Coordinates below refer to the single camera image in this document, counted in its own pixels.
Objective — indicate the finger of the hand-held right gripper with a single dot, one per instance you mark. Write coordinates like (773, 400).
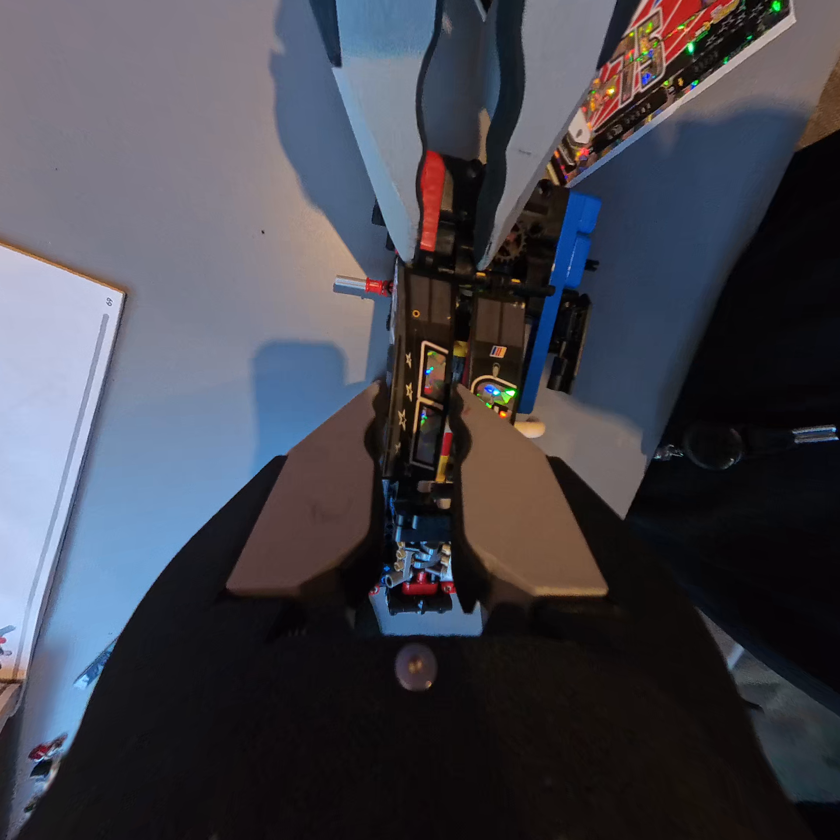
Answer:
(380, 98)
(558, 79)

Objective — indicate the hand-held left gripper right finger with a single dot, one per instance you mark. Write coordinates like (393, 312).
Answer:
(525, 525)

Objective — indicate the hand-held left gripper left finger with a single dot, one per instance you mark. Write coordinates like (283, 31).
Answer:
(308, 518)

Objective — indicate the toy brick car model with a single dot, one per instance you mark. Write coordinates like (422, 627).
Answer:
(571, 229)

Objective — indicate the black starred brick panel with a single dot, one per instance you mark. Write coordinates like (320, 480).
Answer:
(426, 315)

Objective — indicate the holographic sticker sheet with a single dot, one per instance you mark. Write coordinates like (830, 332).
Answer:
(656, 65)

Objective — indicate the open instruction booklet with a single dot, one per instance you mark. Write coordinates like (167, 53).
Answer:
(52, 394)

